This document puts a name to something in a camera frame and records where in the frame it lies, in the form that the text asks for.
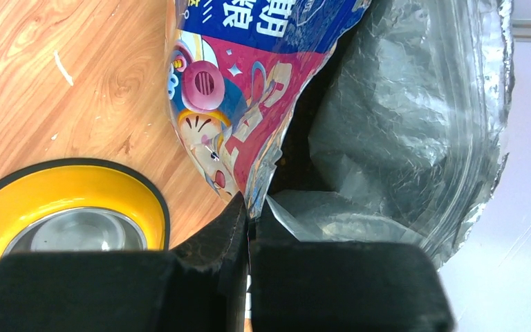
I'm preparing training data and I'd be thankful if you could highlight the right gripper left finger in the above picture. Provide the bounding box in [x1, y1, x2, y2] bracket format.
[0, 194, 248, 331]

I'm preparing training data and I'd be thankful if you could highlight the yellow double pet bowl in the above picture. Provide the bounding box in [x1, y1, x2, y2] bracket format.
[0, 158, 170, 258]

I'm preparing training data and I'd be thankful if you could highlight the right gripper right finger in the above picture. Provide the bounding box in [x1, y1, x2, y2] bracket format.
[249, 218, 455, 331]

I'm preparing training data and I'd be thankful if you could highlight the pink pet food bag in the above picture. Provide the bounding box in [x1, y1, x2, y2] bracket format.
[166, 1, 514, 267]

